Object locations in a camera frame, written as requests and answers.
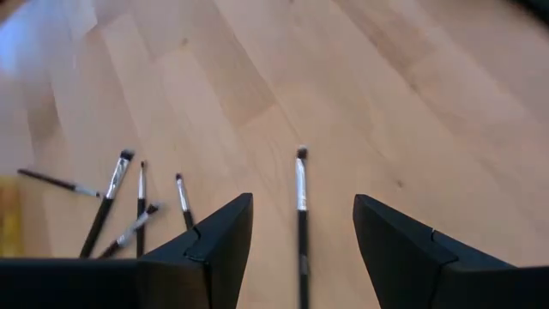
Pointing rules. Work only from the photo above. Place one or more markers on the black paint brush silver ferrule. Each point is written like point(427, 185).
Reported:
point(302, 223)
point(103, 210)
point(140, 223)
point(47, 178)
point(128, 232)
point(183, 199)

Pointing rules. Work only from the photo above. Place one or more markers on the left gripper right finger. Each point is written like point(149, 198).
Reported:
point(394, 249)

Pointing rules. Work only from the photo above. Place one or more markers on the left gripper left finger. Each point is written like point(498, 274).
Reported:
point(223, 240)

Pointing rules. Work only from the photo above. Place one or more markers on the yellow translucent plastic bin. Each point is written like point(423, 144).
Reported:
point(8, 214)

